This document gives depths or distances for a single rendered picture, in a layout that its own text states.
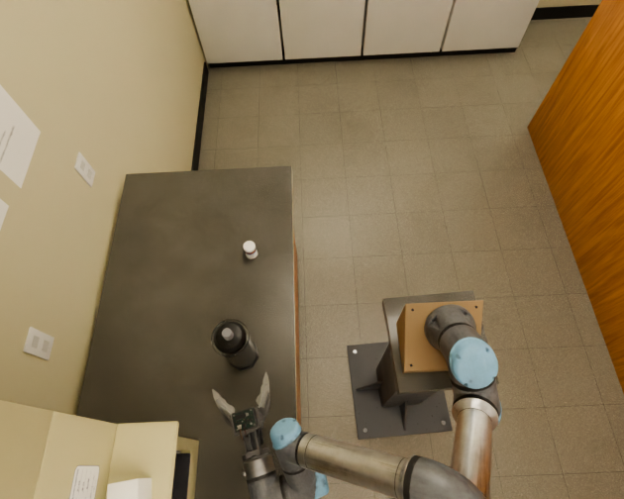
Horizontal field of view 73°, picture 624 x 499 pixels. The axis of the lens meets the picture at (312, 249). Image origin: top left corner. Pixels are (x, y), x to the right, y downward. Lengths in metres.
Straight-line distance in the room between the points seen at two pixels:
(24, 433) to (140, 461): 0.26
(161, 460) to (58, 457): 0.19
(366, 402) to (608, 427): 1.22
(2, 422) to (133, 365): 0.94
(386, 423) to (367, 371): 0.27
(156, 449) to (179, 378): 0.64
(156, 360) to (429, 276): 1.67
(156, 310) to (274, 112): 2.13
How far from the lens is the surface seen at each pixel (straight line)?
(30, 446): 0.71
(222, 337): 1.24
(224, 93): 3.58
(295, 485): 1.15
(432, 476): 0.91
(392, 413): 2.36
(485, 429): 1.19
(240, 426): 1.16
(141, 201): 1.85
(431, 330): 1.31
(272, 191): 1.73
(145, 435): 0.90
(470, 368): 1.19
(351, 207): 2.80
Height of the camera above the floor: 2.34
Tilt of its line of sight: 63 degrees down
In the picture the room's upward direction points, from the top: 4 degrees counter-clockwise
